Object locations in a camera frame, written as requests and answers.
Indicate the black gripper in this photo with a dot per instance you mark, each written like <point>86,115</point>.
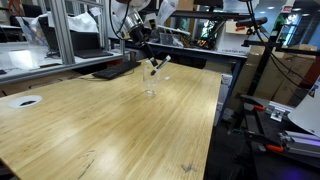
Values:
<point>139,35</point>

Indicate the black and white marker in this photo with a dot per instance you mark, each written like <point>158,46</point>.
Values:
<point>161,64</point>

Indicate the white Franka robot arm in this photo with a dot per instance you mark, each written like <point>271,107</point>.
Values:
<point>134,20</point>

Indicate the clear drinking glass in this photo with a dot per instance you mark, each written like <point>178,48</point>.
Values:
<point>151,81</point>

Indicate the black computer keyboard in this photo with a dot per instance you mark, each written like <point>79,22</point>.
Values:
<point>116,70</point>

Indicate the black laptop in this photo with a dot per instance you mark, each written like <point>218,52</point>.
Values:
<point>83,45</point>

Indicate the white crumpled cloth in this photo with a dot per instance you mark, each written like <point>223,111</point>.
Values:
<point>81,23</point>

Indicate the white storage box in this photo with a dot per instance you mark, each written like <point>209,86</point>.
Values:
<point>231,41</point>

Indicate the large brown cardboard box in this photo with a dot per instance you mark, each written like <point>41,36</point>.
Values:
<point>293,78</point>

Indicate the white curved panel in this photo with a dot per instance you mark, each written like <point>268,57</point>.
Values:
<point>308,111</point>

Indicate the silver aluminium extrusion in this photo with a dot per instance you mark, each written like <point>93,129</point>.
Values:
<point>301,143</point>

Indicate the thin aluminium frame post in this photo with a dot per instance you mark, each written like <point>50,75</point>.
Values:
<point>121,43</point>

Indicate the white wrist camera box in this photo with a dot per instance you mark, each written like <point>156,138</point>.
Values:
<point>151,20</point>

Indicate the black stereo camera bar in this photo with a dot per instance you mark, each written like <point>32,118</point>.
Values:
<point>251,22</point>

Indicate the black camera stand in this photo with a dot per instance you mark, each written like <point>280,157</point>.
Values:
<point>261,66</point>

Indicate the silver metal bracket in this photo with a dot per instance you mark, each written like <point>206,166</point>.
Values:
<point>278,114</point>

